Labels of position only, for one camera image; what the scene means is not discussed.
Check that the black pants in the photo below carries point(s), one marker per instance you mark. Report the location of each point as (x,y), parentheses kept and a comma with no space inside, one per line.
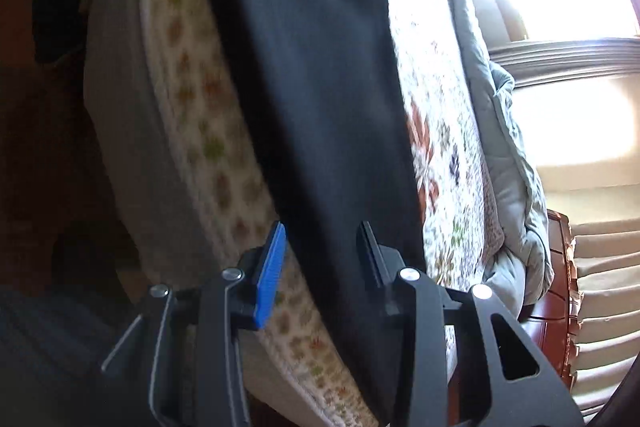
(310,82)

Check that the grey comforter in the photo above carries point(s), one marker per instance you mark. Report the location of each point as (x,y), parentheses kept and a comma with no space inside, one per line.
(500,187)

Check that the grey mattress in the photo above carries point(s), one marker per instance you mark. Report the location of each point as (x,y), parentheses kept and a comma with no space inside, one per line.
(120,117)

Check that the brown wooden bed board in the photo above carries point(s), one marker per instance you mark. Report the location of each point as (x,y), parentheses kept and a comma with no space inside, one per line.
(555,307)

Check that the white floral quilt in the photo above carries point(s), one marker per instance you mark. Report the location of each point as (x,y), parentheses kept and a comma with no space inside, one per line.
(442,187)

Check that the grey window sill moulding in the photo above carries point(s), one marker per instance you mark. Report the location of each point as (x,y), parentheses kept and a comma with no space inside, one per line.
(565,57)

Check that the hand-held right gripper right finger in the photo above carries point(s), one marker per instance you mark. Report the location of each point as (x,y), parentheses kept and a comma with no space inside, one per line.
(373,258)

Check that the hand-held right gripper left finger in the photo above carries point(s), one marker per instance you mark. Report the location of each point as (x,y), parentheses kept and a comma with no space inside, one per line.
(270,277)

